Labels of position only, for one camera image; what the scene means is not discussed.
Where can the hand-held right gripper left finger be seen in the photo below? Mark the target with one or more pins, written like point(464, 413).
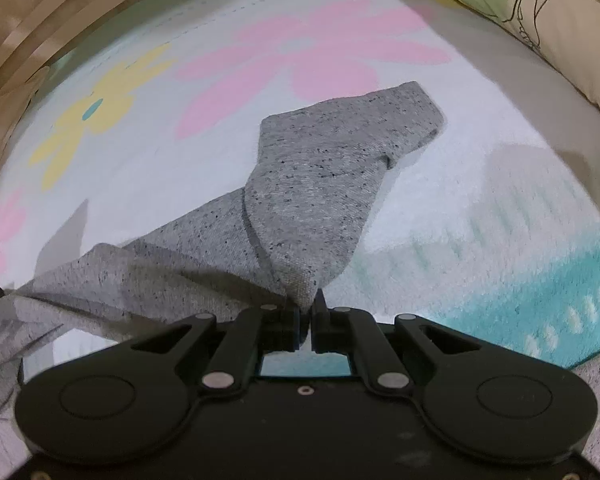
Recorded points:
point(281, 331)

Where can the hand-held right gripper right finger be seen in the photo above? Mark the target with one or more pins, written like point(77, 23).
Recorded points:
point(322, 332)

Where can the grey speckled pants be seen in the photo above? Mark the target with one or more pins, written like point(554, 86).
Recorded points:
point(305, 195)

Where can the floral printed blanket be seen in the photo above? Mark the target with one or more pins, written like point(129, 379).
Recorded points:
point(145, 170)

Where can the beige wooden headboard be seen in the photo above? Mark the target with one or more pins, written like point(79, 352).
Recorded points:
point(25, 20)

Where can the beige patterned pillow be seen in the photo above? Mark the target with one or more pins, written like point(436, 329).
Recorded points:
point(545, 15)

